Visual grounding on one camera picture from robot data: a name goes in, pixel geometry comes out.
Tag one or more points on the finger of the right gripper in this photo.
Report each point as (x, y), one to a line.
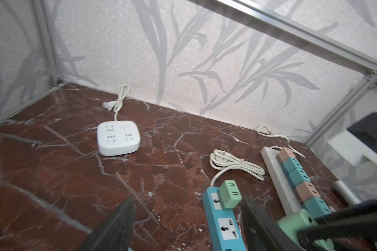
(355, 221)

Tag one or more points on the long white multicolour power strip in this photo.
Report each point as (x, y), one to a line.
(285, 193)

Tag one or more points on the green plug adapter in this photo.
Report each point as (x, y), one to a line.
(229, 194)
(295, 222)

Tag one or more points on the white square power socket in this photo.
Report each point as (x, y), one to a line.
(118, 138)

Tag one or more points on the teal power strip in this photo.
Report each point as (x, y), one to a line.
(224, 231)

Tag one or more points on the pink plug adapter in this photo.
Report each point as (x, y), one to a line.
(305, 191)
(284, 154)

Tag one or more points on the teal plug adapter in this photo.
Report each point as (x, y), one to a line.
(296, 177)
(316, 207)
(290, 164)

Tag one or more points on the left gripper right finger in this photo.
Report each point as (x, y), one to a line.
(261, 232)

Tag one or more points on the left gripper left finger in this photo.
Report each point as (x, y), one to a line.
(115, 232)

